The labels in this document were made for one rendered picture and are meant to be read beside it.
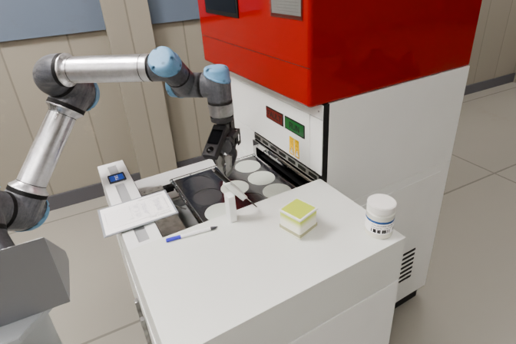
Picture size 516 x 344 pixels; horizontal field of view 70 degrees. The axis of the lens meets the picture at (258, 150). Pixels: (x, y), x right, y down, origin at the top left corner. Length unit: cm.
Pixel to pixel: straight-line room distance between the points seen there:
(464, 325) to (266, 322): 147
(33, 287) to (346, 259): 79
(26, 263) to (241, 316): 56
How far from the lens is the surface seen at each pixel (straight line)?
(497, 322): 227
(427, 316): 217
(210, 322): 82
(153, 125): 299
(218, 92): 108
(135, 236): 108
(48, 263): 110
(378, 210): 95
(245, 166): 145
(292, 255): 94
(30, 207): 131
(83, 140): 306
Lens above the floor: 160
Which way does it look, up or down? 27 degrees down
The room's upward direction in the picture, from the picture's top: 4 degrees counter-clockwise
